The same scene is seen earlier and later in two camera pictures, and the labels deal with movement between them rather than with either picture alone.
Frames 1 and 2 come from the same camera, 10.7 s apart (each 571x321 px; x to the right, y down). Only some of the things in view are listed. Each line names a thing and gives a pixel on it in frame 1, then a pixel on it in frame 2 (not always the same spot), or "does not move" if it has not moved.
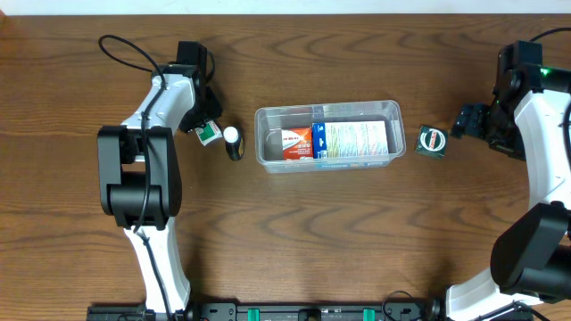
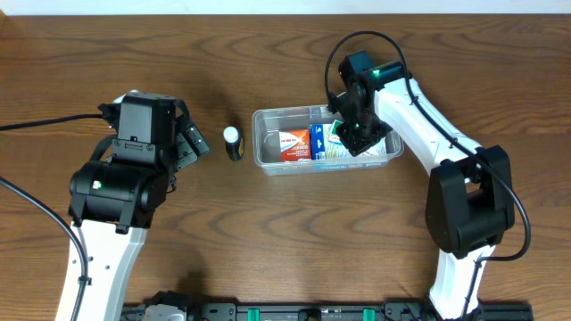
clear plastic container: (326, 135) does not move
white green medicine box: (209, 133) -> (335, 136)
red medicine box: (297, 143) does not move
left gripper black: (207, 114) -> (192, 144)
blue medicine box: (348, 138) does not move
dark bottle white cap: (235, 143) does not move
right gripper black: (473, 121) -> (366, 139)
